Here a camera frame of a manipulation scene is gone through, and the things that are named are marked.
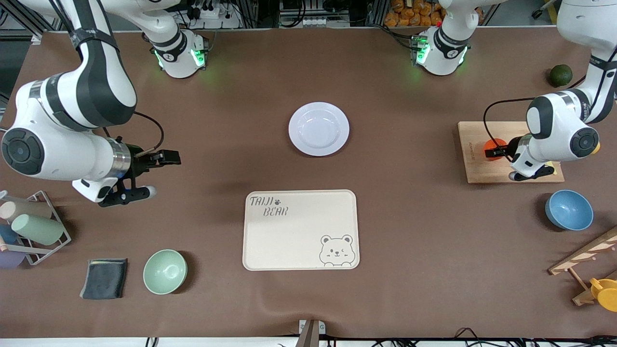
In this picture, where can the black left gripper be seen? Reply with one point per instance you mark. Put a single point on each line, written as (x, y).
(513, 145)

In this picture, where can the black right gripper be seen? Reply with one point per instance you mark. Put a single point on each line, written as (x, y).
(139, 163)

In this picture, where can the orange fruit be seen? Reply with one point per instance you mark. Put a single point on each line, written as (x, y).
(494, 143)

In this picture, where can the white round plate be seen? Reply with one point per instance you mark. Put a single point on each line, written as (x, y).
(318, 129)

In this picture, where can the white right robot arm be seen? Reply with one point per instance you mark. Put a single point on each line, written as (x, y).
(96, 86)

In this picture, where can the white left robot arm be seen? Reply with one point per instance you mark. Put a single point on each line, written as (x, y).
(554, 120)

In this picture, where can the wooden cutting board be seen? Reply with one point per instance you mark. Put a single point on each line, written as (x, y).
(475, 166)

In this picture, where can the blue bowl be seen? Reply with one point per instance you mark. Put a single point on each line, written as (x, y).
(570, 210)

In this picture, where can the dark green lime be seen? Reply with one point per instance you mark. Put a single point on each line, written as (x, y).
(561, 75)

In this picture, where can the pale green bowl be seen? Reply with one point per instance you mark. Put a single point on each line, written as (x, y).
(165, 272)

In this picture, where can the brown table mat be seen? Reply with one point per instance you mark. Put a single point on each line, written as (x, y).
(409, 250)

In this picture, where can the wooden stand rack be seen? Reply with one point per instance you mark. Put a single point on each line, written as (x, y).
(583, 255)

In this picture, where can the dark grey folded cloth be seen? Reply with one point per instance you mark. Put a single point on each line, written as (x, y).
(104, 278)

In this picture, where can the pale green cup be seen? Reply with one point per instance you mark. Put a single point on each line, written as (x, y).
(38, 229)

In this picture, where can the beige cup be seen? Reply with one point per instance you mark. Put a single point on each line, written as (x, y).
(29, 209)

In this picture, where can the white power strip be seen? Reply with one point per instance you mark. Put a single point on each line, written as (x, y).
(214, 17)

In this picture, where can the cream bear print tray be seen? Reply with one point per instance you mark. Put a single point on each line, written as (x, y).
(299, 231)

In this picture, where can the bag of orange snacks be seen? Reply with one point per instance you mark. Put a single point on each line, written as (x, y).
(414, 12)

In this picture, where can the blue cup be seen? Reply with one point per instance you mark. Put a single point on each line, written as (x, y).
(7, 234)

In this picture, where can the yellow mug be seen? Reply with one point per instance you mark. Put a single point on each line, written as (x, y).
(606, 295)

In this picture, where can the purple cup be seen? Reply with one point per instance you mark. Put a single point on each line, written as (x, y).
(10, 259)

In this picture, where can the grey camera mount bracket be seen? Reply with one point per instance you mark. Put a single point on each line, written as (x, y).
(310, 332)

